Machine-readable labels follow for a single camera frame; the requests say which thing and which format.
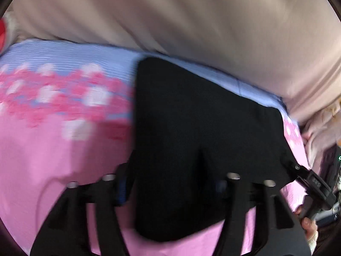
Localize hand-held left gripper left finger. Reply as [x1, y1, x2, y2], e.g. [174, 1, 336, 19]
[30, 163, 134, 256]

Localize person's right forearm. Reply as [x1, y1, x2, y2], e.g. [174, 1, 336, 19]
[306, 232, 321, 253]

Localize black pants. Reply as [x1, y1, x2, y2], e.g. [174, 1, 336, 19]
[132, 56, 296, 242]

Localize pink floral blanket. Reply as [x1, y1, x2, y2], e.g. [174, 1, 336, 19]
[0, 39, 312, 256]

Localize white and red box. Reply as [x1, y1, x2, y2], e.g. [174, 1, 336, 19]
[0, 12, 16, 54]

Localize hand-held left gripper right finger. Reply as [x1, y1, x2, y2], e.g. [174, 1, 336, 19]
[213, 172, 312, 256]

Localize person's right hand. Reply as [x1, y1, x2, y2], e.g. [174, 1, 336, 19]
[294, 205, 319, 242]

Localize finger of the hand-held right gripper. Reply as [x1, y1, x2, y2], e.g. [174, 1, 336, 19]
[280, 153, 312, 183]

